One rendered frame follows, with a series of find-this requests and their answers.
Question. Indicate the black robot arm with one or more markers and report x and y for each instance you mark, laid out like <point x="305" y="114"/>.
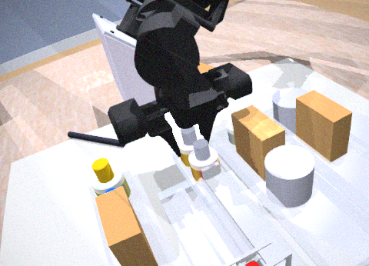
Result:
<point x="167" y="56"/>

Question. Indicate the white jar with yellow lid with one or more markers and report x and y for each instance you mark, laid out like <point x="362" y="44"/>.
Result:
<point x="106" y="177"/>

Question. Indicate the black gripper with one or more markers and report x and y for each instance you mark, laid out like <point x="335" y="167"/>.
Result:
<point x="132" y="122"/>

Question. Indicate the dark grey thin rod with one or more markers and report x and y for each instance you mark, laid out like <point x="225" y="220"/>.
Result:
<point x="92" y="138"/>

